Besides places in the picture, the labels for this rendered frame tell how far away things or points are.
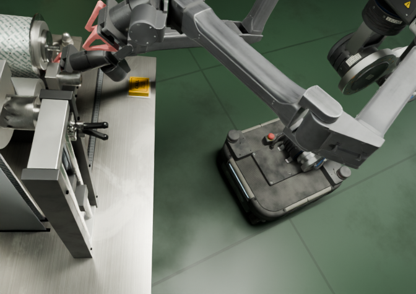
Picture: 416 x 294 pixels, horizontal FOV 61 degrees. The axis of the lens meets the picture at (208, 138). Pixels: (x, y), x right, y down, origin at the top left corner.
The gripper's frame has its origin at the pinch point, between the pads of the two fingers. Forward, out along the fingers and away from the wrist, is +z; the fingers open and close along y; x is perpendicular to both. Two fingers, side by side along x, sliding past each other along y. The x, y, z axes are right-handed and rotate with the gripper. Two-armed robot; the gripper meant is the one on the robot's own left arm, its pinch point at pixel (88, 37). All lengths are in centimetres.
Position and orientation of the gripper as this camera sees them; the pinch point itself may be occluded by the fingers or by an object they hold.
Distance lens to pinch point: 88.7
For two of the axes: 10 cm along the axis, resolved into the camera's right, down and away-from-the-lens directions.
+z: -8.6, 3.0, 4.1
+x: -5.0, -3.8, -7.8
